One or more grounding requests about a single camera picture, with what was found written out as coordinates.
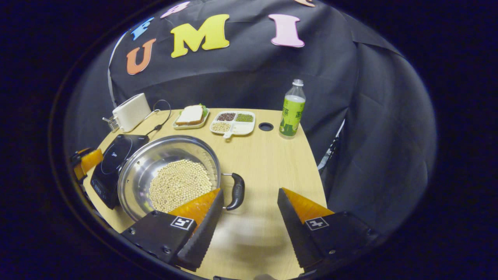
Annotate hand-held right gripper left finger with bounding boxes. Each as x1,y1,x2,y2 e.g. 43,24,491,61
121,188,225,272

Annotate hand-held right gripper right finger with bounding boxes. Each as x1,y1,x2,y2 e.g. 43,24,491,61
277,187,380,273

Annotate black induction cooktop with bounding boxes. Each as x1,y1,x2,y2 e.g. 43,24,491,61
90,134,150,210

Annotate stainless steel pot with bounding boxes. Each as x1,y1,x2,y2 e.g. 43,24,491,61
117,135,246,222

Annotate soybeans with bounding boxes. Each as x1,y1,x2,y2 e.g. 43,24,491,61
149,159,213,214

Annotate white toaster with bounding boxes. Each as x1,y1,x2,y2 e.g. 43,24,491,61
112,93,152,133

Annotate white bread sandwich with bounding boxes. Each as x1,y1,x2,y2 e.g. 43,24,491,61
175,103,209,126

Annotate pale sandwich plate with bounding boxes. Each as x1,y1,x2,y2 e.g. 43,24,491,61
172,106,210,130

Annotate divided plate of grains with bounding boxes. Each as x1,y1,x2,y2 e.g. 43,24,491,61
210,110,256,139

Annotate green drink bottle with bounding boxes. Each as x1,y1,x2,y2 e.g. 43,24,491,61
279,79,306,139

